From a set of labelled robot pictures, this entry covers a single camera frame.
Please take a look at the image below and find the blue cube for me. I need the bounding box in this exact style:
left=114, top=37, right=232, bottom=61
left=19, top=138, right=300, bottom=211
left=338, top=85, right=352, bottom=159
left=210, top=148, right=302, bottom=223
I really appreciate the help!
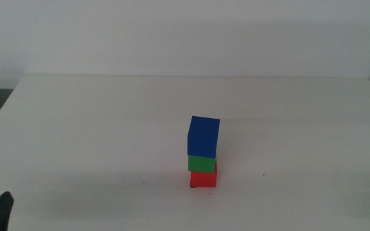
left=186, top=115, right=221, bottom=160

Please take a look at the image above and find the green cube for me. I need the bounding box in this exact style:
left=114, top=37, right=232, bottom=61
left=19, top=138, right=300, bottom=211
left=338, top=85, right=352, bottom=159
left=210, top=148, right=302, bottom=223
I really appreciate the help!
left=188, top=155, right=218, bottom=175

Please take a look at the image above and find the red cube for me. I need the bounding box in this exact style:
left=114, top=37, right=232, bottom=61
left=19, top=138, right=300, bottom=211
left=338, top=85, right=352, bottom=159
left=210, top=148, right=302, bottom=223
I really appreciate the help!
left=189, top=161, right=218, bottom=189

